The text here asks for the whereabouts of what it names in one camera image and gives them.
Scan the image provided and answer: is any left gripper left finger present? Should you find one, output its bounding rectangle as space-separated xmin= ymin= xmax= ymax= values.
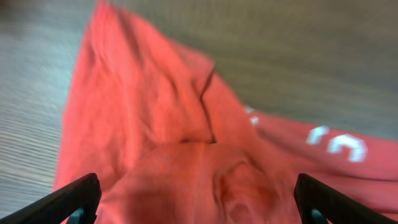
xmin=1 ymin=173 xmax=101 ymax=224

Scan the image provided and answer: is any red soccer t-shirt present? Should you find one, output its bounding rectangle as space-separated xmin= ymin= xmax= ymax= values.
xmin=54 ymin=1 xmax=397 ymax=223

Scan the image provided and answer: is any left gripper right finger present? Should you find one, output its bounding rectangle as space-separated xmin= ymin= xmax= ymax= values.
xmin=294 ymin=173 xmax=397 ymax=224

